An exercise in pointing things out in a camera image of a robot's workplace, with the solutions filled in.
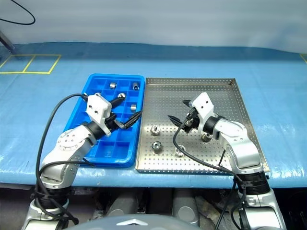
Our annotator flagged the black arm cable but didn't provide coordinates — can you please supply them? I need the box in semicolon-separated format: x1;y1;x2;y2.
30;92;96;226
172;116;248;230

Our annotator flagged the blue compartment tray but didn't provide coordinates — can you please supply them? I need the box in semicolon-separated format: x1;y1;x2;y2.
62;73;145;168

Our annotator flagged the perforated metal tray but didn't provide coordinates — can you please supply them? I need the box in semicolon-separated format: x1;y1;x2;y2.
135;77;271;174

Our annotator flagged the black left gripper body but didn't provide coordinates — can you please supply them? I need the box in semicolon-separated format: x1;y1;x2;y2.
105;113;118;132

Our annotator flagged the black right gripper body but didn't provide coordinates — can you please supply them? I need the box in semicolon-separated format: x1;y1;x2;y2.
183;107;201;134

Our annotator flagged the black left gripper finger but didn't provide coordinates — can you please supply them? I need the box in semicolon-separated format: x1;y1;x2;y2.
109;97;126;108
114;111;142;130

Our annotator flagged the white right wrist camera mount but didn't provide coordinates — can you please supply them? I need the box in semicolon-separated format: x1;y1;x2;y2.
190;92;215;133

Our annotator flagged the thin black wall cable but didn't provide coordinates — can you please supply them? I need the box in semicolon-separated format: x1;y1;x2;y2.
0;0;36;25

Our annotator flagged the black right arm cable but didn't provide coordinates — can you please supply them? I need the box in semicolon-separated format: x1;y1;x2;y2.
172;116;248;230

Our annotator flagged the grey metal stand bar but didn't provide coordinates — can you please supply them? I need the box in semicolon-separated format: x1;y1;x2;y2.
0;30;15;51

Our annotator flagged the grey robot torso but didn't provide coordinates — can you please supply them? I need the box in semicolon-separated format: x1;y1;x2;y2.
79;214;200;230

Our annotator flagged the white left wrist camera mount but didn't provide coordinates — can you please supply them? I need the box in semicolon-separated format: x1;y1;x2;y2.
86;93;112;138

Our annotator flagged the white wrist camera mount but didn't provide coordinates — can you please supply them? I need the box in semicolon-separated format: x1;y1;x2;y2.
86;93;112;138
190;92;215;133

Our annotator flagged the grey rounded robot leg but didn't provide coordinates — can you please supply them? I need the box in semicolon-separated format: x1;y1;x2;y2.
172;189;201;227
105;189;144;216

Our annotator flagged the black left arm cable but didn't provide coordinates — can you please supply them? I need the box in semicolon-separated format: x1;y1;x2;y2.
30;92;96;226

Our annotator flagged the blue plastic table cover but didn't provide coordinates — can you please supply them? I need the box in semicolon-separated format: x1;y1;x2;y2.
0;42;307;190

